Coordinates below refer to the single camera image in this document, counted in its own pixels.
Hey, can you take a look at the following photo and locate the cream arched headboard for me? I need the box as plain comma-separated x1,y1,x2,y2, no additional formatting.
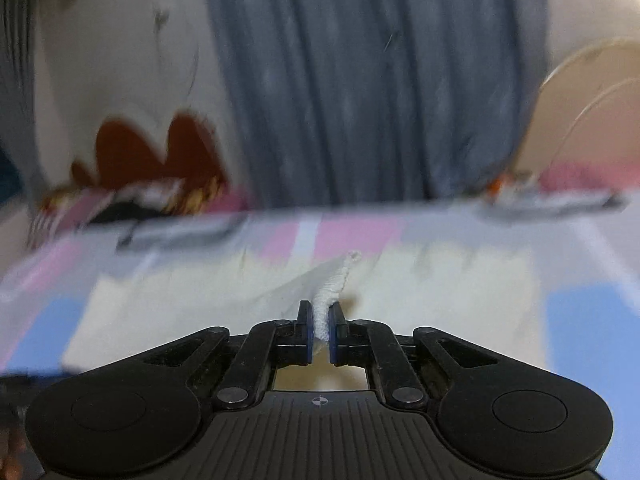
510,37,640,177

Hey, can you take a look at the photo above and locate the red headboard with white frame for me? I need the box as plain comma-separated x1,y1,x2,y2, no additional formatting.
69,105,232,192

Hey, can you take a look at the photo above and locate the grey-blue curtain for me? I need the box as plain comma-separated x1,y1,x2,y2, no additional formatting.
197,0,551,208

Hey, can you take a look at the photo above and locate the grey striped cloth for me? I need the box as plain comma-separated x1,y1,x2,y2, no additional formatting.
0,0,48,191

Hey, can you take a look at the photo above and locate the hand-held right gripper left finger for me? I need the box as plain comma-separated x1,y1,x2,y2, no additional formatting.
142,300,316,409

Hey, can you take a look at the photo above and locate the cream white small garment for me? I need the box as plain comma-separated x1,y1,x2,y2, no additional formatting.
65,250,546,391

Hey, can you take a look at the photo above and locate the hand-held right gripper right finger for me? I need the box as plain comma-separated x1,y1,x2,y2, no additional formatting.
327,302,499,409

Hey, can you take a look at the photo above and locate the patterned dark red bedding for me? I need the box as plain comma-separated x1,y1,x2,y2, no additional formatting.
27,172,253,251

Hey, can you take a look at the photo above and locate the pastel patchwork bed sheet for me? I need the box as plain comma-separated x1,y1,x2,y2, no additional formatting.
0,190,640,391

